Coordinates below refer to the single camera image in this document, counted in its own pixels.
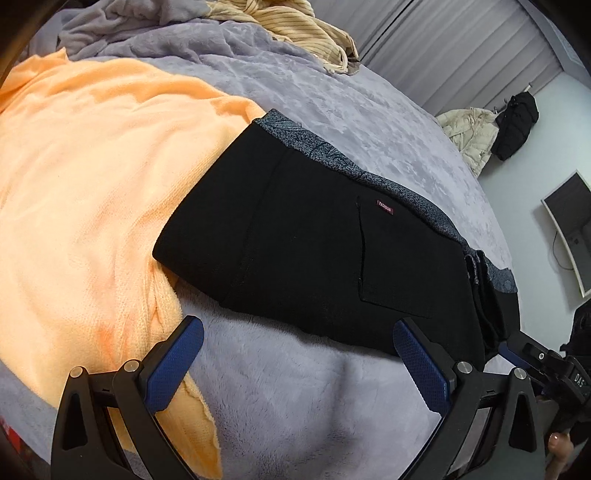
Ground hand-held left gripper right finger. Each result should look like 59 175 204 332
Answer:
392 316 541 480

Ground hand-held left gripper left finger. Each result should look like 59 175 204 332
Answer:
52 315 206 480

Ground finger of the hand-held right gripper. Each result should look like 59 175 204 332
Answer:
499 330 561 384

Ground black pants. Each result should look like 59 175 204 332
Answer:
152 117 520 361

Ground blue-grey leaf patterned cloth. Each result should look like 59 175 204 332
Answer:
254 108 518 296

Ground person's right hand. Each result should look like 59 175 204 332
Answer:
549 431 577 480

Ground computer monitor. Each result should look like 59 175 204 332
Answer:
541 170 591 296

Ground cream puffer jacket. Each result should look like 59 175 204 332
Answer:
436 107 500 178

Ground black hanging jacket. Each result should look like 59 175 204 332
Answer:
490 91 540 161

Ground lilac plush bedcover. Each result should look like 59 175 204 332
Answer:
0 9 522 480

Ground pleated window curtains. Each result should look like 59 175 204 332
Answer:
355 0 566 116

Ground crumpled lilac fleece blanket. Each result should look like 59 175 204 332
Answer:
46 0 241 61

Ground beige striped ribbed garment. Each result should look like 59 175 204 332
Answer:
205 0 363 75

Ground monitor cable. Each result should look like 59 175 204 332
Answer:
553 228 575 271

